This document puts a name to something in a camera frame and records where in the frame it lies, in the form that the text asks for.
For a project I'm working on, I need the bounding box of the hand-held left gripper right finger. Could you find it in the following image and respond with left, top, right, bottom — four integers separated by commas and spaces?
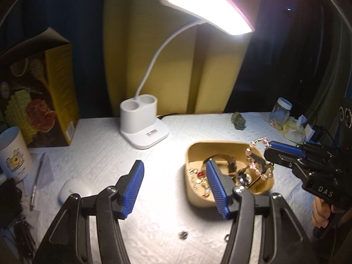
206, 160, 313, 264

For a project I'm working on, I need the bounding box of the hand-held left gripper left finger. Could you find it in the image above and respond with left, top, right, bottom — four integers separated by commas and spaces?
33, 159, 145, 264

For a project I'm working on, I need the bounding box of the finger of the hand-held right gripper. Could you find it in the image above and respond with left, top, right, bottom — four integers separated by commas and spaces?
263, 147, 301, 172
269, 141, 304, 158

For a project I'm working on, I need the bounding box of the pink bead bracelet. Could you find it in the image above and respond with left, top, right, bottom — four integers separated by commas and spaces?
245, 137, 275, 181

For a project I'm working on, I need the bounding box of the tan jewelry tray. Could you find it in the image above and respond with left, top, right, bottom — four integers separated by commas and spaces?
185, 141, 275, 208

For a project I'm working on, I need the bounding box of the person's right hand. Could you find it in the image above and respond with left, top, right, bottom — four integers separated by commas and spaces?
312, 197, 335, 229

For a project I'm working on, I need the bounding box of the crumpled clear plastic bag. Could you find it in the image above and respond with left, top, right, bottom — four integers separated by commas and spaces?
283, 115, 311, 144

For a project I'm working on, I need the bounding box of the pile of small charms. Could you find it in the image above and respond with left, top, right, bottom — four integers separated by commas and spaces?
188, 167, 213, 199

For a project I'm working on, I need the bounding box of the black plug adapter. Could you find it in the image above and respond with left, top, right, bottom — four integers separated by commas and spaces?
312, 126, 327, 144

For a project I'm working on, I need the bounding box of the glass jar with white lid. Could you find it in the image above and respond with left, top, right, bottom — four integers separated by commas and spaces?
269, 97, 293, 130

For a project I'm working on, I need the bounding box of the white textured tablecloth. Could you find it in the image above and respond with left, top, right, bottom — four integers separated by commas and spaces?
16, 111, 330, 264

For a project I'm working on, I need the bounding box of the small dark rock figurine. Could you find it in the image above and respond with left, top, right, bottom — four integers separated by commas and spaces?
231, 112, 247, 130

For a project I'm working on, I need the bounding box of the white desk lamp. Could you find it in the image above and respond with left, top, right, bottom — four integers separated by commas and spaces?
119, 0, 255, 150

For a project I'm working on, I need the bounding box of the white computer mouse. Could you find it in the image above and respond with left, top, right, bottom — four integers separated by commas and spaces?
57, 178, 92, 205

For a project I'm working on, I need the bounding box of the clear pen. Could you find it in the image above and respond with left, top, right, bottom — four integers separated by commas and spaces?
29, 153, 45, 211

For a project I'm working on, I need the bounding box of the yellow curtain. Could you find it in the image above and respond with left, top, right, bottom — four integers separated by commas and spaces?
103, 0, 252, 117

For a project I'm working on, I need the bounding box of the dark clutter pile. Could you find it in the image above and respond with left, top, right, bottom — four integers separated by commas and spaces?
0, 178, 37, 255

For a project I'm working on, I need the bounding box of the white printed mug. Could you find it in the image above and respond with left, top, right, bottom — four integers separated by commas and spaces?
0, 127, 34, 182

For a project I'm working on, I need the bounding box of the yellow and black cardboard box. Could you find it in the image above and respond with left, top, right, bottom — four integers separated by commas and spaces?
0, 27, 81, 148

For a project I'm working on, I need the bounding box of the brown strap watch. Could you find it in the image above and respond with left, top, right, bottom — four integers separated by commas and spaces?
203, 155, 240, 177

